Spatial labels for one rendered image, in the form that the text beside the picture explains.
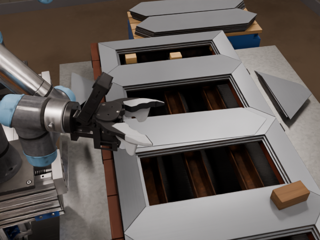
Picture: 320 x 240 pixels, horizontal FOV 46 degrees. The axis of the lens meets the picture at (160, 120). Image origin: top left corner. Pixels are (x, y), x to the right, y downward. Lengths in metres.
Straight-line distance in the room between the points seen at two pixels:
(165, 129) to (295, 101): 0.69
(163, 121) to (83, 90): 0.58
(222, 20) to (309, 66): 1.48
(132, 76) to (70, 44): 2.00
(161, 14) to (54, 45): 1.67
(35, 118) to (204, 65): 1.32
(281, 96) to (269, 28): 2.26
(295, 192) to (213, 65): 0.88
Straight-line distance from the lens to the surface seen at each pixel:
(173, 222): 1.36
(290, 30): 4.23
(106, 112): 0.80
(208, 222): 1.37
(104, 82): 0.76
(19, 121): 0.87
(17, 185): 1.28
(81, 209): 1.62
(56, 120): 0.83
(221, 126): 1.68
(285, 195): 1.43
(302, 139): 1.85
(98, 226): 1.56
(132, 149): 0.77
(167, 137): 1.61
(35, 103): 0.85
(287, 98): 1.99
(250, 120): 1.73
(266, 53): 2.37
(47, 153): 0.94
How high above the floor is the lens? 2.00
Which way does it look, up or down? 43 degrees down
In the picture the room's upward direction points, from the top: straight up
